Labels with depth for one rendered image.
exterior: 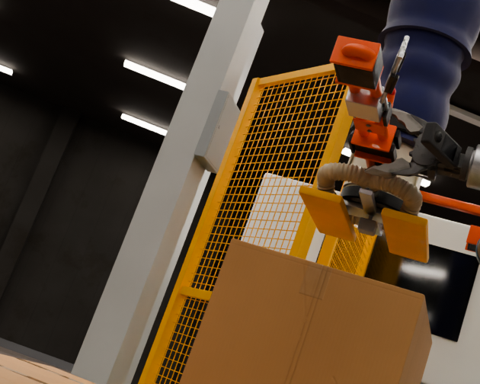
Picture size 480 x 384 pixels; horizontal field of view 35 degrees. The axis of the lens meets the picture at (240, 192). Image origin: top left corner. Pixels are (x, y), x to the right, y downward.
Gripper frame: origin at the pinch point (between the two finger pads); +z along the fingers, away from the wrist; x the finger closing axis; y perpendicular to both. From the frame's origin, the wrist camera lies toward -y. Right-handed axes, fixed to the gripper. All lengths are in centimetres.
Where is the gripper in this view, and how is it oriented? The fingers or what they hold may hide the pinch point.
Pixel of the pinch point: (373, 137)
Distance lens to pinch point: 163.7
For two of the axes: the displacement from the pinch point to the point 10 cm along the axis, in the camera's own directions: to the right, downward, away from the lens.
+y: 2.3, 3.2, 9.2
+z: -9.1, -2.6, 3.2
